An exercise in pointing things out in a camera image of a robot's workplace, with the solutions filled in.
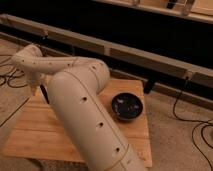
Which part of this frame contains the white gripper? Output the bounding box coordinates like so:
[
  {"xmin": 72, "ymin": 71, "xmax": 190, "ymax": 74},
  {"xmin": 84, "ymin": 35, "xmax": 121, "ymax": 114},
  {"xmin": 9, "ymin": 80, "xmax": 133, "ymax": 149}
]
[{"xmin": 26, "ymin": 72, "xmax": 45, "ymax": 96}]

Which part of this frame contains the black marker pen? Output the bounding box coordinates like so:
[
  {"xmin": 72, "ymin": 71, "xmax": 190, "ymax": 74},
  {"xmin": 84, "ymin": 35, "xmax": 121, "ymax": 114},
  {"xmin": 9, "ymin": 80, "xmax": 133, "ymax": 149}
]
[{"xmin": 40, "ymin": 85, "xmax": 49, "ymax": 104}]

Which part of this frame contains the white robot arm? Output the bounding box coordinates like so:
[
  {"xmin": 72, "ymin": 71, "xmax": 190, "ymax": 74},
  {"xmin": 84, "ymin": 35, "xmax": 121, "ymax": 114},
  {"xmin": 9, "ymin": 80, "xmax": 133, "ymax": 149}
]
[{"xmin": 11, "ymin": 45, "xmax": 147, "ymax": 171}]

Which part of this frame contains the dark ceramic bowl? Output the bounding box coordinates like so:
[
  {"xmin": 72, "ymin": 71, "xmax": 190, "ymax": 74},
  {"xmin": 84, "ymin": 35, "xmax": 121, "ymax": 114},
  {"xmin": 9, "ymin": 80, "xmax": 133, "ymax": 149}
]
[{"xmin": 111, "ymin": 93, "xmax": 143, "ymax": 121}]

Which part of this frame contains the wooden table board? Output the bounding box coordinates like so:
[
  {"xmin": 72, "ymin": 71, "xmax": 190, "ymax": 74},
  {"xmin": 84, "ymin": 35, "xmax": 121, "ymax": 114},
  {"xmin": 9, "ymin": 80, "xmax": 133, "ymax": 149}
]
[{"xmin": 2, "ymin": 78, "xmax": 153, "ymax": 168}]

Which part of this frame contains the long wooden floor beam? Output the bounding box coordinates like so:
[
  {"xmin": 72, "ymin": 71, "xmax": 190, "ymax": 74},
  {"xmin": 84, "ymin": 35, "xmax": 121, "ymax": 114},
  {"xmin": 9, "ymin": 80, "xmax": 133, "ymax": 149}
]
[{"xmin": 0, "ymin": 14, "xmax": 213, "ymax": 88}]

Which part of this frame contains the black floor cable left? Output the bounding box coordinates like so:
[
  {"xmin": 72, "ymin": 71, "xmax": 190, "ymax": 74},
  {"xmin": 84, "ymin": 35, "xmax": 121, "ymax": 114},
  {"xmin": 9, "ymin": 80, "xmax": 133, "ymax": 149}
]
[{"xmin": 0, "ymin": 46, "xmax": 29, "ymax": 89}]

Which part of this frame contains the black floor cable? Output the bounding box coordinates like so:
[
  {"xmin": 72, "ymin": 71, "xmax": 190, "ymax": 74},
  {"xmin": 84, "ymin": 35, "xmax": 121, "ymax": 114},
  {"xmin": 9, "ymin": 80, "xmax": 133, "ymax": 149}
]
[
  {"xmin": 0, "ymin": 46, "xmax": 29, "ymax": 89},
  {"xmin": 172, "ymin": 76, "xmax": 213, "ymax": 164}
]

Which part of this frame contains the black floor cable right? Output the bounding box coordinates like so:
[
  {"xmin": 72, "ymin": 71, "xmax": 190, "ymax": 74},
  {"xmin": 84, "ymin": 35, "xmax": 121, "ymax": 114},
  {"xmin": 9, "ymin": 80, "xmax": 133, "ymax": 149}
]
[{"xmin": 172, "ymin": 76, "xmax": 213, "ymax": 164}]

